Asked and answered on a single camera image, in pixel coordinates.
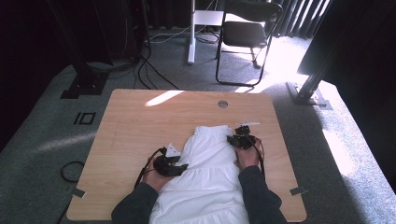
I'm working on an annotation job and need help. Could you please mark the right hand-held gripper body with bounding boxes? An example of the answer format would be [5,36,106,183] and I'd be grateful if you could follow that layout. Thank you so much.
[232,120,261,150]

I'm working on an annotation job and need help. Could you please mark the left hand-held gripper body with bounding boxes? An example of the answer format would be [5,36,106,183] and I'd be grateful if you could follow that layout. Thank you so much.
[153,142,185,178]

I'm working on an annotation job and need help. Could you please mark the white tiered skirt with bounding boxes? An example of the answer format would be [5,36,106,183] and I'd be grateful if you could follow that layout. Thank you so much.
[148,124,250,224]

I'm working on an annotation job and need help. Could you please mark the person's right hand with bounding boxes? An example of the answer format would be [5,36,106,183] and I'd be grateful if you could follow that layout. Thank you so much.
[233,141,262,172]

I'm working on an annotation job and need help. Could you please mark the person's left hand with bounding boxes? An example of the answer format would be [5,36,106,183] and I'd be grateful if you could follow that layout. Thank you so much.
[142,161,176,193]

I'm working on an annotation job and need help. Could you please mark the grey tape piece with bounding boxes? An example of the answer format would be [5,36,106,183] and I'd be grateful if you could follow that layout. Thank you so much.
[289,186,309,197]
[71,187,87,199]

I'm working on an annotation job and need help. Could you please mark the aluminium profile stand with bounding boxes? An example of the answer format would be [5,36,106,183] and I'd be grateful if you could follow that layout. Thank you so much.
[285,31,334,111]

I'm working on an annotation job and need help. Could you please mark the black folding chair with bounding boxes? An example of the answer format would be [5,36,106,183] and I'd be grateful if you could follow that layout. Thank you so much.
[215,0,285,88]

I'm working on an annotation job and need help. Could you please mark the white desk leg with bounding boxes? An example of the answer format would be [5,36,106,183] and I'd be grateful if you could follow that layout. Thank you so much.
[186,0,226,66]

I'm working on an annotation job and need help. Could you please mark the black stand with base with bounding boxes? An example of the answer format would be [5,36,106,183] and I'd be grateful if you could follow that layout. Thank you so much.
[46,0,110,100]

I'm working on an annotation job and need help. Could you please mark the pleated curtain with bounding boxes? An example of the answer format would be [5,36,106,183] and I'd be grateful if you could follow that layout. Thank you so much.
[273,0,332,40]

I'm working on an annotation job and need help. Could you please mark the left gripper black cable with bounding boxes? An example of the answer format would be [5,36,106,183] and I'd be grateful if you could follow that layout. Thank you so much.
[133,147,167,190]

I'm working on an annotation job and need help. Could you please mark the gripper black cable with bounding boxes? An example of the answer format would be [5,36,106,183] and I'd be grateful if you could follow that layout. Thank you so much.
[248,135,266,181]
[133,147,167,190]

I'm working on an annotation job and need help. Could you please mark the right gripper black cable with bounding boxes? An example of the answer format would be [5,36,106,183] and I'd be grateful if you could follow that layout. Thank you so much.
[248,135,266,181]

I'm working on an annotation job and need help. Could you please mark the black floor cables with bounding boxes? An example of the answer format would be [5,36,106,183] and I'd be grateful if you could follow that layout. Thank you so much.
[133,43,182,91]

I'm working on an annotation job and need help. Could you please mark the coiled black floor cable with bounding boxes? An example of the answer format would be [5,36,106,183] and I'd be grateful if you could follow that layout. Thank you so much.
[59,160,86,184]

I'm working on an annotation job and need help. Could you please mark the white floor cable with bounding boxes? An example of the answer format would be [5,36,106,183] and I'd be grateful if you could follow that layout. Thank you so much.
[148,25,192,45]

